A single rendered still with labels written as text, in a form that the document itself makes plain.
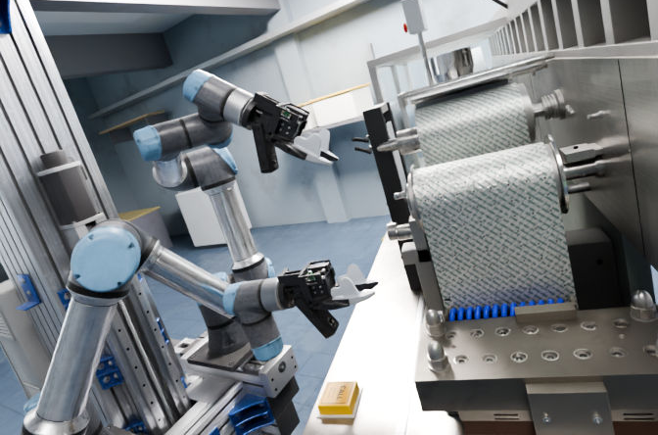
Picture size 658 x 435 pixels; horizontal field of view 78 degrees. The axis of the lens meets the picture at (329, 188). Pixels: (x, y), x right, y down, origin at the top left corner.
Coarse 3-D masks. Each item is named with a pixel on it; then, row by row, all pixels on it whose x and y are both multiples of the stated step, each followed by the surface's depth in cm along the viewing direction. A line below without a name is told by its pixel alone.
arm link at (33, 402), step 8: (40, 392) 96; (32, 400) 93; (88, 400) 98; (24, 408) 90; (32, 408) 89; (88, 408) 96; (96, 416) 99; (88, 424) 95; (96, 424) 98; (88, 432) 95
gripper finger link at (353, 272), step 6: (348, 270) 90; (354, 270) 89; (342, 276) 90; (348, 276) 90; (354, 276) 90; (360, 276) 89; (354, 282) 90; (360, 282) 89; (366, 282) 89; (372, 282) 88; (378, 282) 88; (360, 288) 89; (366, 288) 89; (372, 288) 88
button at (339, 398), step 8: (328, 384) 88; (336, 384) 87; (344, 384) 86; (352, 384) 85; (328, 392) 85; (336, 392) 85; (344, 392) 84; (352, 392) 83; (320, 400) 84; (328, 400) 83; (336, 400) 82; (344, 400) 82; (352, 400) 82; (320, 408) 82; (328, 408) 82; (336, 408) 81; (344, 408) 81; (352, 408) 81
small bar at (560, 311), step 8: (552, 304) 72; (560, 304) 71; (568, 304) 71; (520, 312) 72; (528, 312) 72; (536, 312) 71; (544, 312) 71; (552, 312) 70; (560, 312) 70; (568, 312) 69; (576, 312) 69; (520, 320) 72; (528, 320) 72; (536, 320) 71
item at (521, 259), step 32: (480, 224) 76; (512, 224) 74; (544, 224) 72; (448, 256) 79; (480, 256) 77; (512, 256) 76; (544, 256) 74; (448, 288) 81; (480, 288) 79; (512, 288) 77; (544, 288) 76
